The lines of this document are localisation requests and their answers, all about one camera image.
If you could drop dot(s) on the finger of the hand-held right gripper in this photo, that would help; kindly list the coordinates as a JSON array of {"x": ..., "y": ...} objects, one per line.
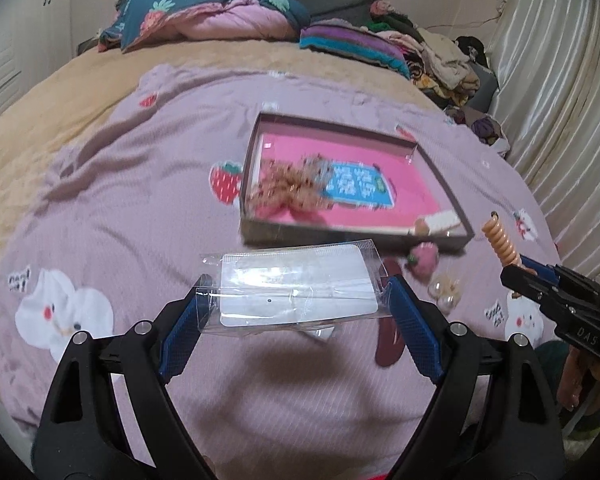
[
  {"x": 522, "y": 282},
  {"x": 537, "y": 267}
]

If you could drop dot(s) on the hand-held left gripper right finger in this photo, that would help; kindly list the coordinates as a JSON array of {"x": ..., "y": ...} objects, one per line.
[{"x": 415, "y": 332}]

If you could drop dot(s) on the pile of folded clothes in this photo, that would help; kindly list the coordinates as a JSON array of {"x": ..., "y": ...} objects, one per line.
[{"x": 445, "y": 65}]

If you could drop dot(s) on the dark green garment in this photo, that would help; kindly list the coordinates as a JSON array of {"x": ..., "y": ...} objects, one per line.
[{"x": 547, "y": 365}]

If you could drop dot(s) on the blue printed card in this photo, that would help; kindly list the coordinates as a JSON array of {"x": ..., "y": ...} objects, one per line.
[{"x": 360, "y": 185}]

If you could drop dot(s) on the pink fluffy hair clip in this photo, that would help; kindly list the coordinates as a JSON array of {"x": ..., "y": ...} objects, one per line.
[{"x": 425, "y": 259}]

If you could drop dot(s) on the navy pink floral quilt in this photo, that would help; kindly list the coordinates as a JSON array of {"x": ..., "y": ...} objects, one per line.
[{"x": 215, "y": 20}]

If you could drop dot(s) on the grey cardboard box pink inside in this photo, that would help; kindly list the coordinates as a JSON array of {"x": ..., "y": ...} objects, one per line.
[{"x": 415, "y": 185}]

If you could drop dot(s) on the white comb hair clip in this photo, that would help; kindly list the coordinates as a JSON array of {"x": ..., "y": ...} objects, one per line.
[{"x": 442, "y": 220}]

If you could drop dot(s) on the translucent peach hair claw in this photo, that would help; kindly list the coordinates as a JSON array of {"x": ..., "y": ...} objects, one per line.
[{"x": 447, "y": 290}]

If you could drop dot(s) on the cream satin curtain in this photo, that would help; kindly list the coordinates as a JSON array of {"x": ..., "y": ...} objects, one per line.
[{"x": 555, "y": 85}]

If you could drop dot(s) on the person's right hand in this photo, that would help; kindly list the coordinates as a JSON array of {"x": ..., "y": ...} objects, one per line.
[{"x": 575, "y": 380}]

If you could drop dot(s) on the white wardrobe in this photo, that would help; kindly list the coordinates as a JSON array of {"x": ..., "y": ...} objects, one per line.
[{"x": 10, "y": 50}]

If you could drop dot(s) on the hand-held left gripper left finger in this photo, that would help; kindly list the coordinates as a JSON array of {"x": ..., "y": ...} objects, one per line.
[{"x": 180, "y": 340}]

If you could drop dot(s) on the clear packet with white card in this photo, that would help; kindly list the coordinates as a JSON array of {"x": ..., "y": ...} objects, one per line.
[{"x": 290, "y": 280}]

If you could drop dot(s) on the black garment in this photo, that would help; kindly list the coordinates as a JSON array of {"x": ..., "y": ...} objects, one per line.
[{"x": 472, "y": 47}]

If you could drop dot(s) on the striped folded blanket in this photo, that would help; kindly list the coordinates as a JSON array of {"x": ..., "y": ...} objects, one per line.
[{"x": 350, "y": 42}]

